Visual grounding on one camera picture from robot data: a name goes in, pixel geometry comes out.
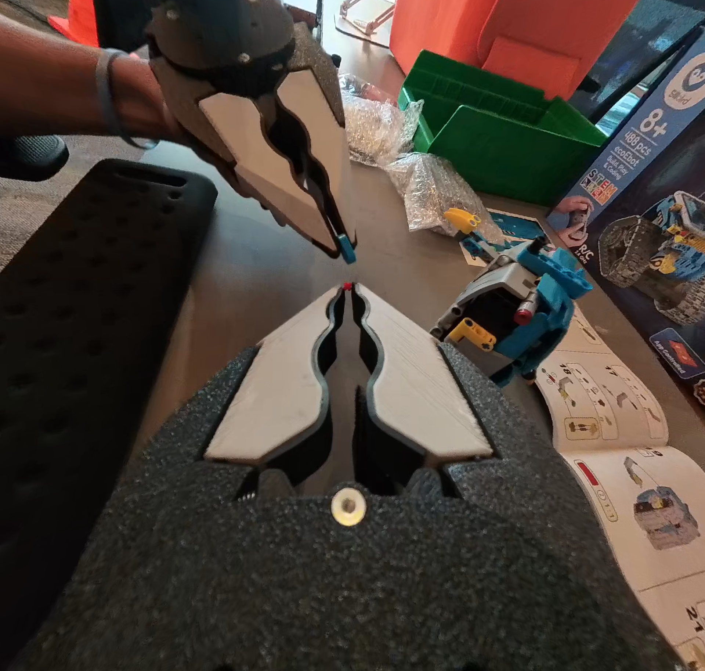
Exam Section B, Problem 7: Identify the black mesh chair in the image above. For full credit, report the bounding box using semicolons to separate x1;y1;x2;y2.
567;0;705;126

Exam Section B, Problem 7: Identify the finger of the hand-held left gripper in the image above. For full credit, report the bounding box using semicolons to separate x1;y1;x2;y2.
198;93;340;258
276;68;354;238

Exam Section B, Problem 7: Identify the metal laptop stand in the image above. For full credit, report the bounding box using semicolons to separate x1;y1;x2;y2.
336;0;403;49

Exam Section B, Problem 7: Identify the sticker sheet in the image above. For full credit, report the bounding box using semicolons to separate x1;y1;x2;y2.
460;208;546;267

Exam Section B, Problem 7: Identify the orange traffic cone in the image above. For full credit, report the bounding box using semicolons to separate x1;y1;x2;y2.
47;0;138;57

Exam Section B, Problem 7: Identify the dark perforated chair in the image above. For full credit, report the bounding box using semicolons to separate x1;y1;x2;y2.
0;136;218;600

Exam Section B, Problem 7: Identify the bubble wrap bag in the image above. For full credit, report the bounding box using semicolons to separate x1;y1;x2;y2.
386;152;505;245
339;73;425;167

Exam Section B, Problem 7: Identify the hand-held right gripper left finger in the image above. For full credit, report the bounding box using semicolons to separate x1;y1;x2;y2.
205;285;346;466

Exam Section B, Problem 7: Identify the green plastic bin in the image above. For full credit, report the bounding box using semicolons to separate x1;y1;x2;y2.
398;50;608;207

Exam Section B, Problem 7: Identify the person's left forearm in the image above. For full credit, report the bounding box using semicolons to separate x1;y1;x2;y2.
0;12;160;148

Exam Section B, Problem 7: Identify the grey blue brick robot model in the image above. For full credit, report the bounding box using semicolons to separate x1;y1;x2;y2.
430;207;594;388

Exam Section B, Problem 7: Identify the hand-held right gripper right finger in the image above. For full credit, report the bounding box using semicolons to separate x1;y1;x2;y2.
351;283;494;468

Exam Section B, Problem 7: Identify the dark blue robot kit box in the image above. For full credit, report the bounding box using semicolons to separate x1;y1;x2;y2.
545;26;705;407

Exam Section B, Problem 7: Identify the person's left hand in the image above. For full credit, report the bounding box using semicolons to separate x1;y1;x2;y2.
118;57;290;228

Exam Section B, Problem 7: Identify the grey wristband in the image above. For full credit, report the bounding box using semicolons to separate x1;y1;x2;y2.
95;48;160;149

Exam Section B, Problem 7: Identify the instruction booklet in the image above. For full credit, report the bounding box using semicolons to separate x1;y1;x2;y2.
534;302;705;671

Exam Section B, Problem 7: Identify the orange storage box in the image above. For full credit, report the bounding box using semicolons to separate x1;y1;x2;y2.
390;0;661;101

